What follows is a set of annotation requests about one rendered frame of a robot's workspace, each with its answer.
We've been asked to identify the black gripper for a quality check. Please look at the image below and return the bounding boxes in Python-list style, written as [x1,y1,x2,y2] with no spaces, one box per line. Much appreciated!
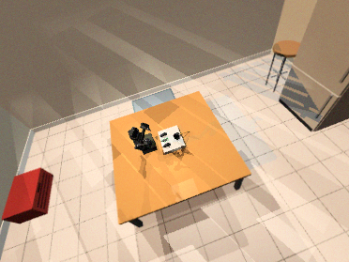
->
[134,122,151,151]

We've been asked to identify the white flat deck panel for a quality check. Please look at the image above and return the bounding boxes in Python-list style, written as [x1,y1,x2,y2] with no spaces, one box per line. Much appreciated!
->
[158,125,186,155]

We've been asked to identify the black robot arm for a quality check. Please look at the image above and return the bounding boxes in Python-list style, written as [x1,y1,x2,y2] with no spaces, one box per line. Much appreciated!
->
[128,127,152,151]

